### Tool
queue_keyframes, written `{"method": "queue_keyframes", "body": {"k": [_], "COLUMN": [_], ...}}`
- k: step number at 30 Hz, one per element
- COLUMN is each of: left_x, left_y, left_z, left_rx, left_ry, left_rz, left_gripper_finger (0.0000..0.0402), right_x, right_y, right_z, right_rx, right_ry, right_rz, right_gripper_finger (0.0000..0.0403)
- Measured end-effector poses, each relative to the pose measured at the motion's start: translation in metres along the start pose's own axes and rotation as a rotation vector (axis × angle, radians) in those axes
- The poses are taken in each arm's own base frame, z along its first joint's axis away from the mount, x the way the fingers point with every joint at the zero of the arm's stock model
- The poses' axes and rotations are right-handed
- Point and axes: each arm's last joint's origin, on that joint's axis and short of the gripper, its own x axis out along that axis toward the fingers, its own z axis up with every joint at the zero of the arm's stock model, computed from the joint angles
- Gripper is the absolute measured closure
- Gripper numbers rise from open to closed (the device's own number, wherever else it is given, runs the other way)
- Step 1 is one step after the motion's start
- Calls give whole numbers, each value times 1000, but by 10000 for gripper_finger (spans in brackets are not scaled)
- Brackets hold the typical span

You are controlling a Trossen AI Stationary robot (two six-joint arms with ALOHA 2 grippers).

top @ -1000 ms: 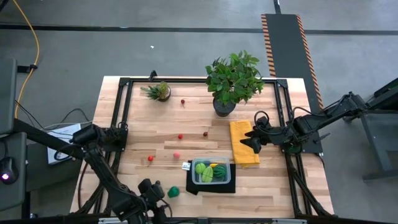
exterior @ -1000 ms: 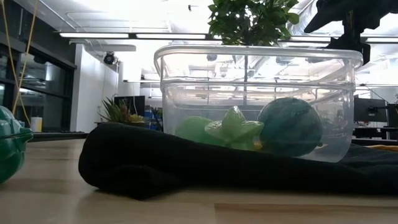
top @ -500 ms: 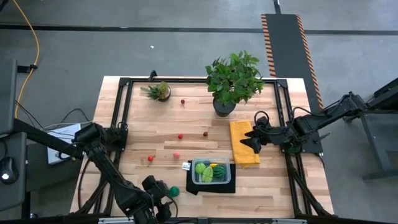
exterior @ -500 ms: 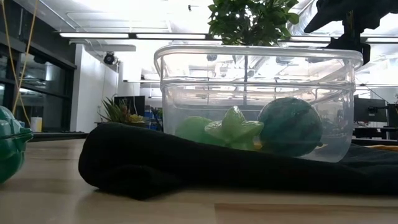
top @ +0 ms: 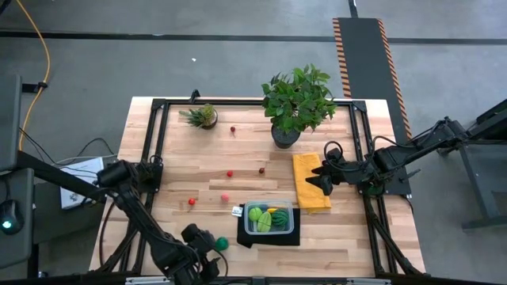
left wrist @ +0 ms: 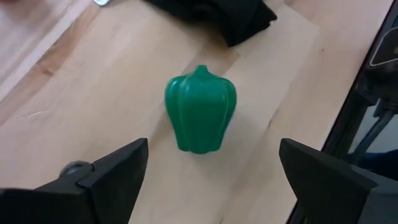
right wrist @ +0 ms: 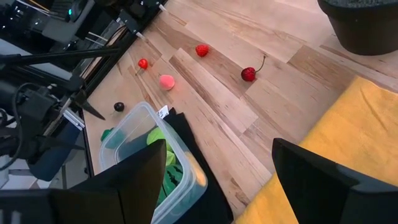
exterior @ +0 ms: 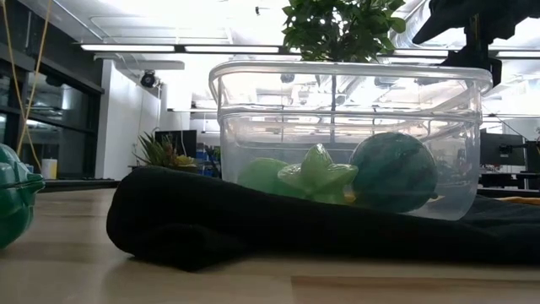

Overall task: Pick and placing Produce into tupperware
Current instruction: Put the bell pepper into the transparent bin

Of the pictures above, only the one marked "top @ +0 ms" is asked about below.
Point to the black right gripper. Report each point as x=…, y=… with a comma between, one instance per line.
x=352, y=170

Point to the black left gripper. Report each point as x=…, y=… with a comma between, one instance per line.
x=204, y=245

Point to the dark green toy bell pepper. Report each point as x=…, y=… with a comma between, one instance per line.
x=223, y=244

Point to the pink toy raspberry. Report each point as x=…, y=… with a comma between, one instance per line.
x=225, y=197

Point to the light green toy ball fruit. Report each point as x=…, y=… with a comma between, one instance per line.
x=255, y=213

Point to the light green toy starfruit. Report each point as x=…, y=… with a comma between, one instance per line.
x=264, y=223

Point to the striped green toy watermelon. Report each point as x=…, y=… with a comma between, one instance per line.
x=280, y=218

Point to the small yellow toy banana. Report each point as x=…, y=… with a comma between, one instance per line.
x=272, y=210

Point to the red toy cherry with stem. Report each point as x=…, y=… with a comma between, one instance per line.
x=232, y=129

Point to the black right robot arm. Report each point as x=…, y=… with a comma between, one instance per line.
x=420, y=146

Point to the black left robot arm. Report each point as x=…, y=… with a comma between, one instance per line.
x=138, y=221

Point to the clear plastic tupperware container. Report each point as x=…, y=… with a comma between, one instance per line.
x=249, y=204

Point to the yellow cloth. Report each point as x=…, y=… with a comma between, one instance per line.
x=305, y=198

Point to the white label tag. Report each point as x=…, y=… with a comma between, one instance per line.
x=237, y=211

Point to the black folded cloth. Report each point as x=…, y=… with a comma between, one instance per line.
x=269, y=240

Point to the dark red toy cherry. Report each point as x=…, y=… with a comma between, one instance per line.
x=261, y=170

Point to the leafy green potted plant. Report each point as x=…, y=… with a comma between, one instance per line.
x=297, y=103

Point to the small potted succulent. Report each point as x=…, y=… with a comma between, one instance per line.
x=206, y=116

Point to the black mat with striped edges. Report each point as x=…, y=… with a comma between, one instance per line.
x=362, y=51

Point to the white printed paper sheet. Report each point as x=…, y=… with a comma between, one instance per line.
x=75, y=198

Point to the dark metal workbench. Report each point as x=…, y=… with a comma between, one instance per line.
x=487, y=190

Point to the black diagonal stand beam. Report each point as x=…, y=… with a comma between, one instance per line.
x=47, y=172

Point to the black device with glowing light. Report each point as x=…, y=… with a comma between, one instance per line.
x=10, y=217

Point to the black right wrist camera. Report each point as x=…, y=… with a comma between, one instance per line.
x=334, y=155

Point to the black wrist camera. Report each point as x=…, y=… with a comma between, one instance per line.
x=191, y=231
x=334, y=155

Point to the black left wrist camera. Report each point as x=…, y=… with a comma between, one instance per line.
x=191, y=231

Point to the black aluminium table frame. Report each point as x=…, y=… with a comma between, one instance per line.
x=237, y=102

